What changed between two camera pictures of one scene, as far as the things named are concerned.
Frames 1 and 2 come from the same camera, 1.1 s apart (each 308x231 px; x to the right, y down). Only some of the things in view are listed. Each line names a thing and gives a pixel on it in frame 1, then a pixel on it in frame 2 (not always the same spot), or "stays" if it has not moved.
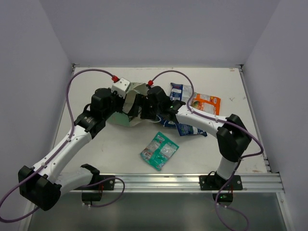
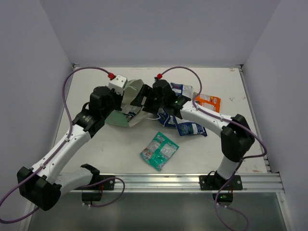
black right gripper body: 148,110 to 153,106
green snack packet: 159,150 stays
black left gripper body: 119,102 stays
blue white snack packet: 180,92 stays
